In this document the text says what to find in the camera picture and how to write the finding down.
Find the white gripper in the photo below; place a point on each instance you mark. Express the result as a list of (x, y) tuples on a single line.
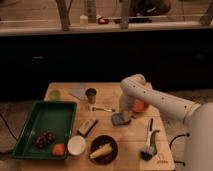
[(126, 103)]

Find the blue sponge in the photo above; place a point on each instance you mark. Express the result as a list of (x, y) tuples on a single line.
[(117, 120)]

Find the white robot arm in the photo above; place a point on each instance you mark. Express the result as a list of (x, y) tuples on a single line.
[(198, 150)]

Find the orange fruit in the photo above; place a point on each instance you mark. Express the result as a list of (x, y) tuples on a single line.
[(139, 106)]

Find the silver fork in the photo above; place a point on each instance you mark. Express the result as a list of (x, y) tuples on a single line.
[(102, 109)]

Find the grey metal cup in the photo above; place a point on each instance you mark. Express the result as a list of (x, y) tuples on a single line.
[(91, 95)]

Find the black whiteboard eraser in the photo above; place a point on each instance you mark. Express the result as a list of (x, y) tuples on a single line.
[(86, 126)]

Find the grey cloth piece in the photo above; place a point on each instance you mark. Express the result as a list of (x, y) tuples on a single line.
[(78, 92)]

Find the yellow corn cob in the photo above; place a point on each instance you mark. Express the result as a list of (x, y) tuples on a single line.
[(104, 150)]

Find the dark brown plate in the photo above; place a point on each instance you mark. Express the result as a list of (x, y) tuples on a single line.
[(97, 143)]

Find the white bowl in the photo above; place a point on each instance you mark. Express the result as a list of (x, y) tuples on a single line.
[(76, 145)]

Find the green plastic tray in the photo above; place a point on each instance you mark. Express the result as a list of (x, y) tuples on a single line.
[(46, 116)]

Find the red object on shelf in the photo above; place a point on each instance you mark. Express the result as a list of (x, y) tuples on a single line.
[(103, 21)]

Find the dark grapes bunch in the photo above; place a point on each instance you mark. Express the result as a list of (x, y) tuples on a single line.
[(44, 139)]

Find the white bottle on shelf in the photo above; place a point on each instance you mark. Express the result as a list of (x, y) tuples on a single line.
[(83, 20)]

